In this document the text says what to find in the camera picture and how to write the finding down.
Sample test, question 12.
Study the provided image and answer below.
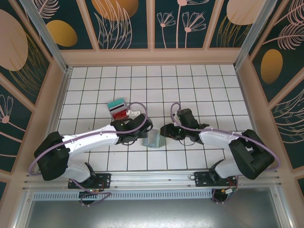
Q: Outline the grey-green card holder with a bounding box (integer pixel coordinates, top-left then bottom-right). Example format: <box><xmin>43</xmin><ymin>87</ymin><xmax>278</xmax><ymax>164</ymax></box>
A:
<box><xmin>142</xmin><ymin>129</ymin><xmax>166</xmax><ymax>148</ymax></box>

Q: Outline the red card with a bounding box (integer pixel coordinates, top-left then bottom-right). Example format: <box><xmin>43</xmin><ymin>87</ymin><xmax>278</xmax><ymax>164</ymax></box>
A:
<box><xmin>111</xmin><ymin>109</ymin><xmax>130</xmax><ymax>120</ymax></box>

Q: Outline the teal and red card box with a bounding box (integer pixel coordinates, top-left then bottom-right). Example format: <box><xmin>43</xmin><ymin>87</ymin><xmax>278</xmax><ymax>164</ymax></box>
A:
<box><xmin>108</xmin><ymin>102</ymin><xmax>128</xmax><ymax>114</ymax></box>

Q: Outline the teal card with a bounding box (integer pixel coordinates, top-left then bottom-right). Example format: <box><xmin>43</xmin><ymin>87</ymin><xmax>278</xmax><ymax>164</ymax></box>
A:
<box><xmin>107</xmin><ymin>97</ymin><xmax>127</xmax><ymax>109</ymax></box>

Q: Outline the grey metal panel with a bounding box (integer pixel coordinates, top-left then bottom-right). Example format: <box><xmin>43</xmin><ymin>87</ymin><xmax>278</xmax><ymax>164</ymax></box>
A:
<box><xmin>14</xmin><ymin>199</ymin><xmax>293</xmax><ymax>228</ymax></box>

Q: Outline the small green controller board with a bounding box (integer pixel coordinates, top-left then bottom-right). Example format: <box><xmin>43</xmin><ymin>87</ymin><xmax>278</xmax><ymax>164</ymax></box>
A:
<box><xmin>222</xmin><ymin>186</ymin><xmax>238</xmax><ymax>198</ymax></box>

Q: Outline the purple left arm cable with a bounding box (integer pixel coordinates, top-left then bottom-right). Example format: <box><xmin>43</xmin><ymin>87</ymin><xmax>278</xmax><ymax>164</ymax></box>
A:
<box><xmin>28</xmin><ymin>102</ymin><xmax>149</xmax><ymax>176</ymax></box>

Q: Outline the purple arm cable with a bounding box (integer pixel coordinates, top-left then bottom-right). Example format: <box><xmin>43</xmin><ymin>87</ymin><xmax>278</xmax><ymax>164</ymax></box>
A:
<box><xmin>170</xmin><ymin>102</ymin><xmax>279</xmax><ymax>171</ymax></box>
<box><xmin>28</xmin><ymin>102</ymin><xmax>149</xmax><ymax>176</ymax></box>

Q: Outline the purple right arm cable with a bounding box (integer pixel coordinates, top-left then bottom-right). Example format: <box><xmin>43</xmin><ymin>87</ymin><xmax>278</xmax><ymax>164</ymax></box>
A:
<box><xmin>170</xmin><ymin>102</ymin><xmax>279</xmax><ymax>171</ymax></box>

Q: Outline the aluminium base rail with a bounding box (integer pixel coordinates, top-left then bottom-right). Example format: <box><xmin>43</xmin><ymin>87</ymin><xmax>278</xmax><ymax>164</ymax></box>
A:
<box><xmin>22</xmin><ymin>169</ymin><xmax>282</xmax><ymax>190</ymax></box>

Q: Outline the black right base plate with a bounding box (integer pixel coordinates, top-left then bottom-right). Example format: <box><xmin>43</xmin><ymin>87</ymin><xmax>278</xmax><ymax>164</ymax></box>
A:
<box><xmin>194</xmin><ymin>171</ymin><xmax>239</xmax><ymax>187</ymax></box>

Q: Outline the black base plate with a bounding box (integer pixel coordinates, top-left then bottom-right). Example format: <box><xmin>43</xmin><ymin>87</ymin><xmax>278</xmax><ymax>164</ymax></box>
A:
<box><xmin>194</xmin><ymin>171</ymin><xmax>239</xmax><ymax>187</ymax></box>
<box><xmin>68</xmin><ymin>173</ymin><xmax>112</xmax><ymax>190</ymax></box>

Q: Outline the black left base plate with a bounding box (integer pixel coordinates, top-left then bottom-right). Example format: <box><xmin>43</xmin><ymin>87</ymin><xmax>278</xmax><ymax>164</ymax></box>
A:
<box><xmin>68</xmin><ymin>173</ymin><xmax>112</xmax><ymax>190</ymax></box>

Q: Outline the slotted grey cable duct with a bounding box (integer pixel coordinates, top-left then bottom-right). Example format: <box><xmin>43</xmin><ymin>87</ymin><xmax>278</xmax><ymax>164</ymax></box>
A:
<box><xmin>32</xmin><ymin>191</ymin><xmax>214</xmax><ymax>200</ymax></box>

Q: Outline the aluminium side rail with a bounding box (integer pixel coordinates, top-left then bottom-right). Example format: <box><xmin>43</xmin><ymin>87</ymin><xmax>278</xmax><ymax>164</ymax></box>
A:
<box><xmin>35</xmin><ymin>67</ymin><xmax>72</xmax><ymax>173</ymax></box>
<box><xmin>234</xmin><ymin>66</ymin><xmax>270</xmax><ymax>168</ymax></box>

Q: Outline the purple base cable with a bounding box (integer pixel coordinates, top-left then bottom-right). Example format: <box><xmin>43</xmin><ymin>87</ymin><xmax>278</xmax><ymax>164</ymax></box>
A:
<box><xmin>212</xmin><ymin>189</ymin><xmax>230</xmax><ymax>205</ymax></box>
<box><xmin>71</xmin><ymin>179</ymin><xmax>113</xmax><ymax>207</ymax></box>

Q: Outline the aluminium corner post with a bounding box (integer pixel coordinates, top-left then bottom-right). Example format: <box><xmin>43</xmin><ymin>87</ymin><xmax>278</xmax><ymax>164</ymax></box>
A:
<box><xmin>234</xmin><ymin>0</ymin><xmax>283</xmax><ymax>69</ymax></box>
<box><xmin>20</xmin><ymin>0</ymin><xmax>72</xmax><ymax>73</ymax></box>

